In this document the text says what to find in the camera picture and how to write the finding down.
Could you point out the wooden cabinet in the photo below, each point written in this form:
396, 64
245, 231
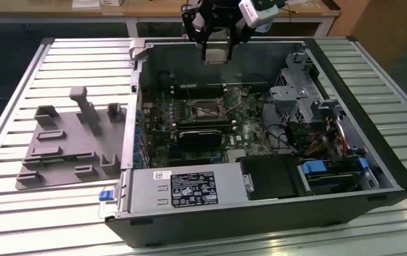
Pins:
391, 26

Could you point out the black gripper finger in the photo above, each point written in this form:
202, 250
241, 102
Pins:
205, 50
230, 48

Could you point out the small silver heat sink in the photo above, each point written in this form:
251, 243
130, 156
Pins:
237, 155

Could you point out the silver square CPU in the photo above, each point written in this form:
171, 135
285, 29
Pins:
217, 56

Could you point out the green Dell motherboard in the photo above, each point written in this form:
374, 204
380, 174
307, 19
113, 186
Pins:
250, 133

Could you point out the wooden desk white legs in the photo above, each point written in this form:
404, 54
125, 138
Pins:
30, 12

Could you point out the black drive bay cover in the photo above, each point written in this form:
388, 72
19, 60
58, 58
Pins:
271, 178

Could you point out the grey power supply with label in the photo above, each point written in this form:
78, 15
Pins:
147, 192

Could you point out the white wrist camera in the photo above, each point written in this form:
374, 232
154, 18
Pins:
261, 10

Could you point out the white box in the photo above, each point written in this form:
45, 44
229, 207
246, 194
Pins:
86, 5
111, 2

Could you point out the blue case latch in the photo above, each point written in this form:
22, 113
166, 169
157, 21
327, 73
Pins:
106, 195

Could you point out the black open PC case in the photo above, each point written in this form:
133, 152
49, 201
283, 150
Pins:
225, 229

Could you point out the black graphics card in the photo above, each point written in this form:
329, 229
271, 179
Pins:
199, 140

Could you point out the hard disk in blue carrier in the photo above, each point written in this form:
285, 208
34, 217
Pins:
314, 166

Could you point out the grey parts rack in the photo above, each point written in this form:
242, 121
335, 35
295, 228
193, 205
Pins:
69, 133

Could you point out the silver CPU locking lever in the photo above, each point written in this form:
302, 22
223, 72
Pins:
233, 107

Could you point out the silver metal drive cage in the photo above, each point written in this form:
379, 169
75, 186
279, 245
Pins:
295, 106

